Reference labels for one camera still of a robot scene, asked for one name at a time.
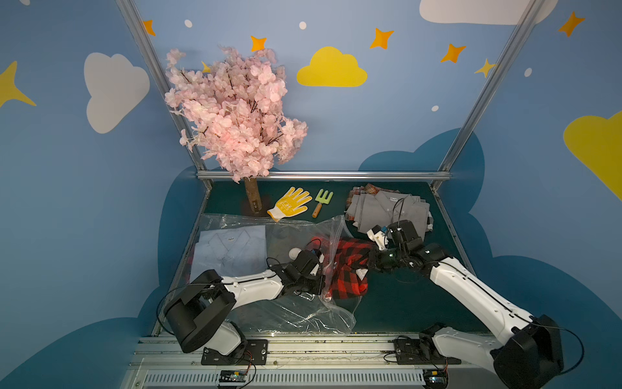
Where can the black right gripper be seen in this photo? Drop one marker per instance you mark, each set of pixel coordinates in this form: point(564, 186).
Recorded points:
point(380, 260)

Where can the red black checkered cloth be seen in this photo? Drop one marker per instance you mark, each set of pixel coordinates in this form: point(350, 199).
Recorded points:
point(349, 278)

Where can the grey button shirt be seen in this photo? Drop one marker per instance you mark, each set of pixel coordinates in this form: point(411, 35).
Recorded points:
point(385, 208)

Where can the red plaid shirt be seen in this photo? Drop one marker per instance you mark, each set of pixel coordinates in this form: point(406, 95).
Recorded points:
point(369, 189)

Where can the clear plastic vacuum bag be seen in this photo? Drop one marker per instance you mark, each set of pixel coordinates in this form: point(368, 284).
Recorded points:
point(303, 312)

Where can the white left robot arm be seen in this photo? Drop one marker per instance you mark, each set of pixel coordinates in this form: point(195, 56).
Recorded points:
point(197, 316)

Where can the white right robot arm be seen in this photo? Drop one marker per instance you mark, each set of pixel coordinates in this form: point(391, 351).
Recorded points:
point(521, 350)

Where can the white round bag valve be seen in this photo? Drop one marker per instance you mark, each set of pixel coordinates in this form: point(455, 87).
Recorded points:
point(294, 253)

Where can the light blue shirt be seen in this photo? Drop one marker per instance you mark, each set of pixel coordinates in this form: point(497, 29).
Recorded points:
point(231, 252)

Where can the yellow work glove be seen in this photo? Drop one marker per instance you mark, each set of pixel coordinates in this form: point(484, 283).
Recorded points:
point(291, 204)

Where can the green garden hand fork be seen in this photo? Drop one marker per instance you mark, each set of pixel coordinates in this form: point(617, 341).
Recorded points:
point(322, 198)

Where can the left green circuit board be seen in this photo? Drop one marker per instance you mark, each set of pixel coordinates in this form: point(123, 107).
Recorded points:
point(232, 377)

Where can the green circuit board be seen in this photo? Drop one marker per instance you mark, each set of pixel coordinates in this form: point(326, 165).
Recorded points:
point(435, 379)
point(232, 377)

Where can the right green circuit board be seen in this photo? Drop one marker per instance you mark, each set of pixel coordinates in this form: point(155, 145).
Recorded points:
point(435, 379)

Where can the pink artificial blossom tree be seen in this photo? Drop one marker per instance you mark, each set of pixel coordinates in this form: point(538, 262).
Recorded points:
point(236, 113)

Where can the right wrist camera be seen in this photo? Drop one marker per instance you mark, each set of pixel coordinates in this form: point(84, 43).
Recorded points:
point(377, 234)

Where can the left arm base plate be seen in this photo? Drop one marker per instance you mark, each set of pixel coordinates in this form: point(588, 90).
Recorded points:
point(254, 351)

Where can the right aluminium frame post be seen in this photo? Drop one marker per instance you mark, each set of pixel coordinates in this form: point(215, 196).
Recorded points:
point(513, 46)

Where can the aluminium frame post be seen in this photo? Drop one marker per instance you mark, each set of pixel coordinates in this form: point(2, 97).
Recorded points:
point(133, 20)
point(513, 46)

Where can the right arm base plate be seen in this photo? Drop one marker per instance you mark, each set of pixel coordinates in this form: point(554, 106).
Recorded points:
point(409, 351)

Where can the aluminium frame back bar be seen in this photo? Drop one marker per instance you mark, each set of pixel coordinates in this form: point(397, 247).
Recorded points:
point(356, 176)

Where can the aluminium mounting rail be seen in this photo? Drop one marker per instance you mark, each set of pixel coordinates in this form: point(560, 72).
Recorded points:
point(355, 361)

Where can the left aluminium frame post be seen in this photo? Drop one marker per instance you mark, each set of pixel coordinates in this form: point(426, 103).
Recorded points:
point(133, 20)

